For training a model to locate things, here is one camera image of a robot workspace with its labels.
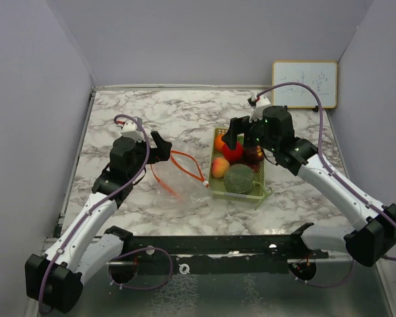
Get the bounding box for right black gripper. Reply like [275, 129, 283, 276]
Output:
[221, 114, 278, 153]

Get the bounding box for red apple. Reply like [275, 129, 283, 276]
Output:
[222, 142, 244, 163]

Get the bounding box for clear zip bag orange zipper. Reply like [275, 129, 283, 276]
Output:
[150, 142, 211, 210]

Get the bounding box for green melon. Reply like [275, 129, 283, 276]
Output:
[224, 164, 255, 195]

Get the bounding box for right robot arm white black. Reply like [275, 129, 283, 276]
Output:
[222, 106, 396, 267]

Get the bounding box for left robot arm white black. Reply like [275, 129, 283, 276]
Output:
[25, 131, 172, 315]

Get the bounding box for orange fruit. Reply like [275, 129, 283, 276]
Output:
[214, 134, 225, 153]

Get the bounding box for red grapes bunch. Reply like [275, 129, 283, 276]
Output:
[242, 146, 265, 173]

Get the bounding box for peach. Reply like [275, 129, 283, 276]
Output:
[211, 157, 230, 179]

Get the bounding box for green plastic basket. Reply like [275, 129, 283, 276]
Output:
[209, 127, 273, 207]

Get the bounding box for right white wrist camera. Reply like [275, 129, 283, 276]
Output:
[247, 94, 271, 122]

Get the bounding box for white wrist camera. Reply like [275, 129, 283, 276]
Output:
[247, 94, 271, 122]
[116, 119, 145, 142]

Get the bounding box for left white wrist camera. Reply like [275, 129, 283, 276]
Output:
[116, 119, 145, 142]

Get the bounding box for small whiteboard wooden frame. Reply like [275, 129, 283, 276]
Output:
[271, 61, 338, 109]

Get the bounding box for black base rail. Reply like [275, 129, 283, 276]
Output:
[106, 226, 328, 281]

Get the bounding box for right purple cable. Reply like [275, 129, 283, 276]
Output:
[255, 82, 396, 262]

